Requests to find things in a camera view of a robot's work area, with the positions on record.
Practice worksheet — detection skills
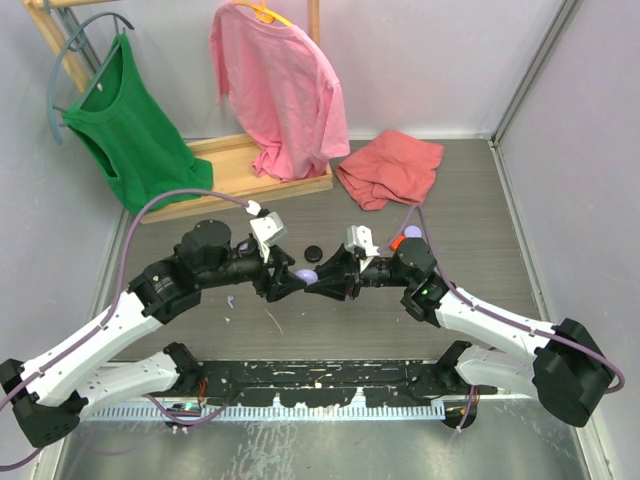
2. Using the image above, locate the coral folded cloth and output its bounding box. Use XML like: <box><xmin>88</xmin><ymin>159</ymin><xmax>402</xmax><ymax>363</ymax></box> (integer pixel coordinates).
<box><xmin>336</xmin><ymin>130</ymin><xmax>444</xmax><ymax>211</ymax></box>

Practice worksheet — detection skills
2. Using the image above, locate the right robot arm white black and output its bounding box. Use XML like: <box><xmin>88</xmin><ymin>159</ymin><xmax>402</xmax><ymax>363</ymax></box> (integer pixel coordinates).
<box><xmin>305</xmin><ymin>237</ymin><xmax>615</xmax><ymax>427</ymax></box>

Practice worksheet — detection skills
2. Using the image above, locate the lilac earbud charging case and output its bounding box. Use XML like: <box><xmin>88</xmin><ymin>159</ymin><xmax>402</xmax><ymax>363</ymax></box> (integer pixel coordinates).
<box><xmin>403</xmin><ymin>225</ymin><xmax>423</xmax><ymax>238</ymax></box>

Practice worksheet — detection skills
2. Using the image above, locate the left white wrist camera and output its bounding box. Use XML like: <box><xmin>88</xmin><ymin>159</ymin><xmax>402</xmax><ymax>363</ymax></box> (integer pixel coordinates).
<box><xmin>249</xmin><ymin>212</ymin><xmax>288</xmax><ymax>264</ymax></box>

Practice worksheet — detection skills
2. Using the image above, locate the orange round charging case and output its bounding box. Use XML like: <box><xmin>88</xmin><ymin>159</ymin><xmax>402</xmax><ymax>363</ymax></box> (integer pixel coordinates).
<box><xmin>390</xmin><ymin>235</ymin><xmax>405</xmax><ymax>251</ymax></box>

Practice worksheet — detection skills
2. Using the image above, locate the grey-blue hanger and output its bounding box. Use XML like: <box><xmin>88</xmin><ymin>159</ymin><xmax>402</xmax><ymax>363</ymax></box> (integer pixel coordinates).
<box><xmin>46</xmin><ymin>12</ymin><xmax>136</xmax><ymax>146</ymax></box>

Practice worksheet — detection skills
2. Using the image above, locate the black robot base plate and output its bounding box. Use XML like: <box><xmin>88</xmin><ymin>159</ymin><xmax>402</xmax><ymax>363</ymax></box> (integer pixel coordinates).
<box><xmin>142</xmin><ymin>359</ymin><xmax>499</xmax><ymax>407</ymax></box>

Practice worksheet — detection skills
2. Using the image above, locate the aluminium corner post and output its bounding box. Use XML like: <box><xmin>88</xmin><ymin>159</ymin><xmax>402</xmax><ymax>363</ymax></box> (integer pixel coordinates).
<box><xmin>489</xmin><ymin>0</ymin><xmax>586</xmax><ymax>147</ymax></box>

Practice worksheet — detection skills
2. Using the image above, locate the lilac round charging case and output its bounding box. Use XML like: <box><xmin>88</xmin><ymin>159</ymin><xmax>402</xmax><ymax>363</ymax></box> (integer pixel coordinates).
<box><xmin>295</xmin><ymin>269</ymin><xmax>319</xmax><ymax>286</ymax></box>

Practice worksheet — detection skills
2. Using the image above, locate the white slotted cable duct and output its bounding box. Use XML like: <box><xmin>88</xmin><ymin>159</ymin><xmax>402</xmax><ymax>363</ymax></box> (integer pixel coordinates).
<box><xmin>89</xmin><ymin>400</ymin><xmax>446</xmax><ymax>422</ymax></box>

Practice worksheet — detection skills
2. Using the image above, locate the wooden clothes rack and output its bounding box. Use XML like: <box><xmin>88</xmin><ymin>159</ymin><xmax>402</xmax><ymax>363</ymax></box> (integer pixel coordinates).
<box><xmin>22</xmin><ymin>1</ymin><xmax>333</xmax><ymax>224</ymax></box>

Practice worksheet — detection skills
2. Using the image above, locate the black round charging case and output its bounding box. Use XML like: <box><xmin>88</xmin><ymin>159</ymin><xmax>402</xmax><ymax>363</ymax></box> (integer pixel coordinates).
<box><xmin>304</xmin><ymin>245</ymin><xmax>324</xmax><ymax>264</ymax></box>

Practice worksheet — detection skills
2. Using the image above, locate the green tank top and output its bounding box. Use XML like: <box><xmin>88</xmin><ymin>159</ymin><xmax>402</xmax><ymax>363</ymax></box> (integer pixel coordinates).
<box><xmin>62</xmin><ymin>34</ymin><xmax>214</xmax><ymax>215</ymax></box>

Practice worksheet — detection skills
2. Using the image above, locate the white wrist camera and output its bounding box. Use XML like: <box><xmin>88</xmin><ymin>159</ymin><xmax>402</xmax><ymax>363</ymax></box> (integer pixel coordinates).
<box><xmin>249</xmin><ymin>212</ymin><xmax>288</xmax><ymax>264</ymax></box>
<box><xmin>344</xmin><ymin>225</ymin><xmax>379</xmax><ymax>273</ymax></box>

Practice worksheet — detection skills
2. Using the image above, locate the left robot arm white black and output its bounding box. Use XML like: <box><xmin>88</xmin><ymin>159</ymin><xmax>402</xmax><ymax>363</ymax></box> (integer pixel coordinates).
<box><xmin>1</xmin><ymin>212</ymin><xmax>305</xmax><ymax>448</ymax></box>

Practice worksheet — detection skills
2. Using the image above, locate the yellow hanger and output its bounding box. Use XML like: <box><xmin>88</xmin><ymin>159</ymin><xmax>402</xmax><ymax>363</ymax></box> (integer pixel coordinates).
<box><xmin>232</xmin><ymin>0</ymin><xmax>292</xmax><ymax>27</ymax></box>

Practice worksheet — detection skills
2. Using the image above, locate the pink t-shirt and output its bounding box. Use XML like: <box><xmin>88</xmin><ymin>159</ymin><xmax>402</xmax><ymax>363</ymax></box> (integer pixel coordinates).
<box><xmin>209</xmin><ymin>2</ymin><xmax>350</xmax><ymax>182</ymax></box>

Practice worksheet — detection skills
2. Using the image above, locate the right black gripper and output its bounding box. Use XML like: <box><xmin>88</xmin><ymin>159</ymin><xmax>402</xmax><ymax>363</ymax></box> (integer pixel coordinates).
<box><xmin>304</xmin><ymin>242</ymin><xmax>414</xmax><ymax>301</ymax></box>

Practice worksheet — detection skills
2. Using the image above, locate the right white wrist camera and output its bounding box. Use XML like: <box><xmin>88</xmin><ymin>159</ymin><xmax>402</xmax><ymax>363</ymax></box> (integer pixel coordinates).
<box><xmin>344</xmin><ymin>225</ymin><xmax>379</xmax><ymax>273</ymax></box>

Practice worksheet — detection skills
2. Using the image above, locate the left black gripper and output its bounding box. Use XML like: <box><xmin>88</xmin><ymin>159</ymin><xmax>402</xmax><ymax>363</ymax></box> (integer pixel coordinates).
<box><xmin>199</xmin><ymin>241</ymin><xmax>307</xmax><ymax>300</ymax></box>

